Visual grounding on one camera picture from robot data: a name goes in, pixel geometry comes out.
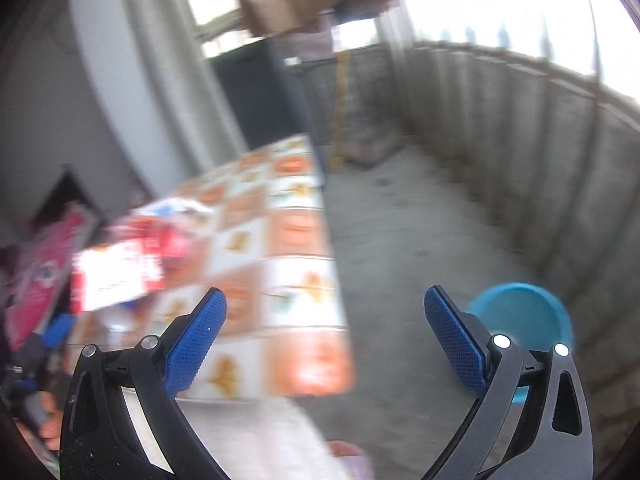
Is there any pale hanging cloth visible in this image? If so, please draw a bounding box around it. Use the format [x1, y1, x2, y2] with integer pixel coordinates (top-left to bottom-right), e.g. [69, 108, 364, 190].
[280, 22, 335, 60]

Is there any blue plastic waste basket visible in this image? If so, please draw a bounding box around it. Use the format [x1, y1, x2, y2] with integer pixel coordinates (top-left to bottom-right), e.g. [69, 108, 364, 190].
[467, 282, 576, 406]

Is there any red wrapper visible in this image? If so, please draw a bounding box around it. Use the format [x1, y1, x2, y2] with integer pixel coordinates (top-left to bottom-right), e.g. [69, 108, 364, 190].
[127, 199, 213, 271]

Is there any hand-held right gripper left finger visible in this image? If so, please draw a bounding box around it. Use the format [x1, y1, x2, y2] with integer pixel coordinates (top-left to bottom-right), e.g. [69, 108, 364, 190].
[59, 287, 232, 480]

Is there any orange patterned tablecloth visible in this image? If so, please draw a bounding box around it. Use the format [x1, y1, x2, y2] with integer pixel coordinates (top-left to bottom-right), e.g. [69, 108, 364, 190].
[65, 132, 358, 480]

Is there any yellow broom handle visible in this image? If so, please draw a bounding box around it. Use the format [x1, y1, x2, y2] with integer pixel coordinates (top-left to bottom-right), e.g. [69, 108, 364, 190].
[329, 50, 352, 171]

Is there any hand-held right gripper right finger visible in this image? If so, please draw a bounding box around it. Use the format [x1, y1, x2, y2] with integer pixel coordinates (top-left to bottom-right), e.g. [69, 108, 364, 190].
[424, 285, 594, 480]

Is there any pink printed packet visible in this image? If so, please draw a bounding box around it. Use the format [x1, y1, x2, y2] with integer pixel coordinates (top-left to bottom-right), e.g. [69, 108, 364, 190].
[7, 204, 98, 352]

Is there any red white snack packet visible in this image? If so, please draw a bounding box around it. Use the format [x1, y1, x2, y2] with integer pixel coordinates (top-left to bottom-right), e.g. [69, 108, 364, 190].
[70, 240, 166, 313]

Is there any grey concrete box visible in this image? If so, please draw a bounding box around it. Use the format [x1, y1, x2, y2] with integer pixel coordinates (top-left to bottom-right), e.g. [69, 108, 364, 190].
[345, 117, 402, 167]

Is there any dark grey cabinet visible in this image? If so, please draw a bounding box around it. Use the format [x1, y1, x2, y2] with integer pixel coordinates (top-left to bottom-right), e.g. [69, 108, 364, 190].
[207, 40, 321, 147]

